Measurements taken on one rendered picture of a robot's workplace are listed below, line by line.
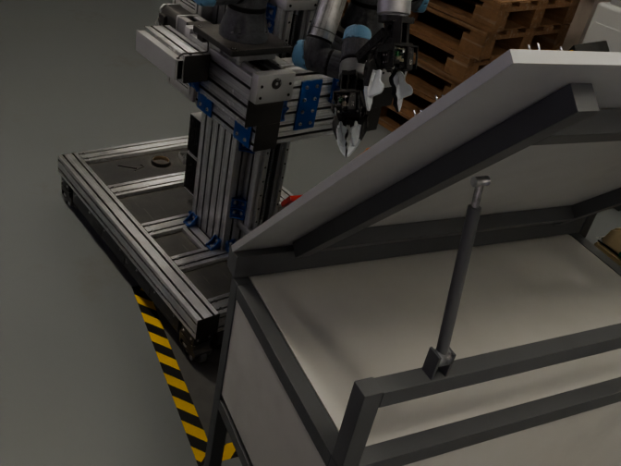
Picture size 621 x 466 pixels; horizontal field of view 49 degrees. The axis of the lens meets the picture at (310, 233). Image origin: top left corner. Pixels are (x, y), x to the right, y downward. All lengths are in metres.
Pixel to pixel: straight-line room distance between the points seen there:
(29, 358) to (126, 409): 0.41
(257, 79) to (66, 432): 1.26
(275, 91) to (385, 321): 0.79
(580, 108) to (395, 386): 0.57
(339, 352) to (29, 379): 1.31
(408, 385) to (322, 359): 0.34
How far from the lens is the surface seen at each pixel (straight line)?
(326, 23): 1.96
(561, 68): 0.90
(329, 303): 1.68
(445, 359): 1.25
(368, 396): 1.20
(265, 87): 2.05
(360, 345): 1.59
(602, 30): 4.53
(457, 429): 1.49
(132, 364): 2.59
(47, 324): 2.75
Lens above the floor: 1.83
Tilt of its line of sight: 33 degrees down
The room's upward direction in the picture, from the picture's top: 12 degrees clockwise
